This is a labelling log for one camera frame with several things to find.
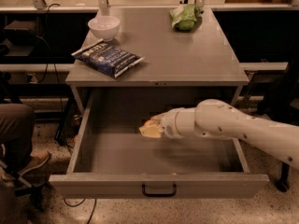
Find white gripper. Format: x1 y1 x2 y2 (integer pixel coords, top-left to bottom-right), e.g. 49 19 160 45
139 108 182 139

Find orange fruit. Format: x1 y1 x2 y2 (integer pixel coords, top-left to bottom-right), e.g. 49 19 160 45
144 119 157 126

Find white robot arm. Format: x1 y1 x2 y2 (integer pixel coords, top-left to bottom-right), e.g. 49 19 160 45
139 99 299 170

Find grey open drawer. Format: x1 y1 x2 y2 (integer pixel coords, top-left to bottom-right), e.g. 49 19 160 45
50 88 269 199

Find grey metal cabinet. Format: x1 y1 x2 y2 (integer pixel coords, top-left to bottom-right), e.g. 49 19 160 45
66 7 249 110

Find blue chip bag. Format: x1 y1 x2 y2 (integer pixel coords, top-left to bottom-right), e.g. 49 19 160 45
72 39 144 78

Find white bowl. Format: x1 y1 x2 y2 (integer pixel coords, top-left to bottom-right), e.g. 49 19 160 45
88 16 121 41

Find green snack bag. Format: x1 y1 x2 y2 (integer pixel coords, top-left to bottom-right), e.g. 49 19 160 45
170 5 204 31

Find tan shoe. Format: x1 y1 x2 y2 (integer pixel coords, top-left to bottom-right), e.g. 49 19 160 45
1 149 51 183

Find person's leg brown trousers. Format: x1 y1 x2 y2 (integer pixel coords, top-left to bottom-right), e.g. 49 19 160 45
0 104 36 171

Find dark box on shelf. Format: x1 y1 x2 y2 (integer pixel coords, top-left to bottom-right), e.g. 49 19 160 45
4 21 38 46

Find black drawer handle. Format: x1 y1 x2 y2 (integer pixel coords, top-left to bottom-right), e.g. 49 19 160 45
141 184 177 198

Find black cable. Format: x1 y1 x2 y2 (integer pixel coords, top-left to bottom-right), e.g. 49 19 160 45
32 3 68 110

